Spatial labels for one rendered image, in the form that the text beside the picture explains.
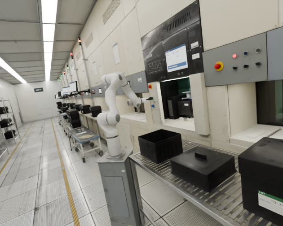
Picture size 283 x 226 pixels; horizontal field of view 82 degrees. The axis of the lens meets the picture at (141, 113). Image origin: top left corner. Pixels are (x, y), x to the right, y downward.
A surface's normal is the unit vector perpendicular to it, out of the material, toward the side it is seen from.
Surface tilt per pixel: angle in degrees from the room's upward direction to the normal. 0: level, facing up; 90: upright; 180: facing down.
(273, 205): 90
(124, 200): 90
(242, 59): 90
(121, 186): 90
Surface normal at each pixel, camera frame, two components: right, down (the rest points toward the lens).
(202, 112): -0.85, 0.22
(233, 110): 0.51, 0.06
